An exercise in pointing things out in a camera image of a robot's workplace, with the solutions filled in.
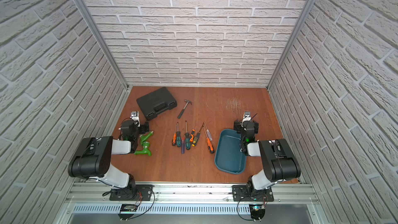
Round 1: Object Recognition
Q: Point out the clear handle screwdriver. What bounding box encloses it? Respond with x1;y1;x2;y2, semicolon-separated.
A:
203;122;212;141

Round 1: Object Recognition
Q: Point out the teal storage tray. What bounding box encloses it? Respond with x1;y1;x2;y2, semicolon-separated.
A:
215;129;246;175

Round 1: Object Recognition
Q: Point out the small orange black screwdriver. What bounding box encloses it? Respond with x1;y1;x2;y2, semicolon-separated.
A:
172;122;178;146

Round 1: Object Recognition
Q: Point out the large orange black screwdriver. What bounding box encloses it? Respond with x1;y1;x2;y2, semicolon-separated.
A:
204;127;215;154

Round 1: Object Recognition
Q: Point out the purple slim screwdriver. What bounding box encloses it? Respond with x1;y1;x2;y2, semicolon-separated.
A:
181;128;185;154

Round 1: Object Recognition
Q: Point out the black yellow screwdriver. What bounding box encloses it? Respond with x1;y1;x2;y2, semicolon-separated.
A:
192;125;203;146

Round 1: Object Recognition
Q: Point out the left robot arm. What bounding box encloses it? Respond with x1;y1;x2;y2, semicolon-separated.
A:
67;111;153;196

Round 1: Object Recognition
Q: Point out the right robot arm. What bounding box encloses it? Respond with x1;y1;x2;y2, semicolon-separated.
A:
234;111;301;197

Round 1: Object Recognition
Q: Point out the short orange black screwdriver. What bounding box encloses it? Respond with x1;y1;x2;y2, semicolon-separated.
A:
190;122;197;144

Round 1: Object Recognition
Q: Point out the black plastic tool case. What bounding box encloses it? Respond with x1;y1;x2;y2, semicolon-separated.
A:
136;87;177;121

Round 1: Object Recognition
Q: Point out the upper green plastic faucet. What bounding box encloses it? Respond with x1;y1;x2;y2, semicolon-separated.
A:
140;131;153;146

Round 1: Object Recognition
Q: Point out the green plastic faucet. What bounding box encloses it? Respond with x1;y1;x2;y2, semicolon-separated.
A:
140;131;153;146
134;142;152;157

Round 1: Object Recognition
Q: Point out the lower green plastic faucet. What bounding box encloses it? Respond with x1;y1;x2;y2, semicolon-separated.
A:
134;142;152;157

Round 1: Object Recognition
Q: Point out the left controller board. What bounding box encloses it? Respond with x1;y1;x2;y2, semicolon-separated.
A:
118;204;138;220

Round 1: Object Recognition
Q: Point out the controller board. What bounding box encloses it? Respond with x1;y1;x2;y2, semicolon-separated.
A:
118;204;138;220
249;204;266;222

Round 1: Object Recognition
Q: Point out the right controller board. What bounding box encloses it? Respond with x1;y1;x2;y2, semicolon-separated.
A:
249;204;266;222

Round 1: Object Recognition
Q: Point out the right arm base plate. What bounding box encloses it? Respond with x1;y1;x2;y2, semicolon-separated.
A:
232;185;274;202

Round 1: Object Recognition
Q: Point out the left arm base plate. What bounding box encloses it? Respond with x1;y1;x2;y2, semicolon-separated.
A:
109;184;153;201

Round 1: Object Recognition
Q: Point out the aluminium front rail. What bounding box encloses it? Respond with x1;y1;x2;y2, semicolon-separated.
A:
65;181;320;204

